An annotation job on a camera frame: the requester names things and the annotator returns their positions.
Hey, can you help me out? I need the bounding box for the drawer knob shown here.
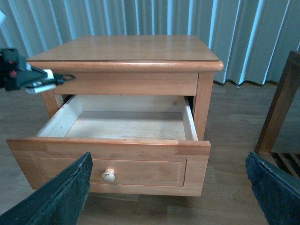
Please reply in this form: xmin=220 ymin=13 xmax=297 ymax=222
xmin=101 ymin=168 xmax=115 ymax=183

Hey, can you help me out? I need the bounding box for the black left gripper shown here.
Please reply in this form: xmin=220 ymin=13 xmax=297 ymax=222
xmin=0 ymin=48 xmax=48 ymax=91

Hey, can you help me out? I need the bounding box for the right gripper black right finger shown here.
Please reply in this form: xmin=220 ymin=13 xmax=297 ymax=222
xmin=246 ymin=152 xmax=300 ymax=225

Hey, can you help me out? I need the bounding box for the white charger with black cable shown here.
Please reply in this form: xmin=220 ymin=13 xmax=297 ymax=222
xmin=26 ymin=69 xmax=76 ymax=94

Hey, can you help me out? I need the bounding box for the wooden drawer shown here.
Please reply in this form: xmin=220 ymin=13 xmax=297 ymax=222
xmin=7 ymin=95 xmax=210 ymax=196

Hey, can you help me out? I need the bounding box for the dark wooden furniture frame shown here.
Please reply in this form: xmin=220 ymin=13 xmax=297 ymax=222
xmin=255 ymin=51 xmax=300 ymax=179

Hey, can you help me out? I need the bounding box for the wooden nightstand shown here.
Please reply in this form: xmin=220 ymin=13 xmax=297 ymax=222
xmin=28 ymin=35 xmax=224 ymax=140

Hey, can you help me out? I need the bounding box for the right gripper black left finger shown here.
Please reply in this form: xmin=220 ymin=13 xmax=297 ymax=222
xmin=0 ymin=152 xmax=93 ymax=225

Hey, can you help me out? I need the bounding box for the light blue curtain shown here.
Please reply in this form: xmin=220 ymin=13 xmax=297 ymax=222
xmin=0 ymin=0 xmax=300 ymax=84

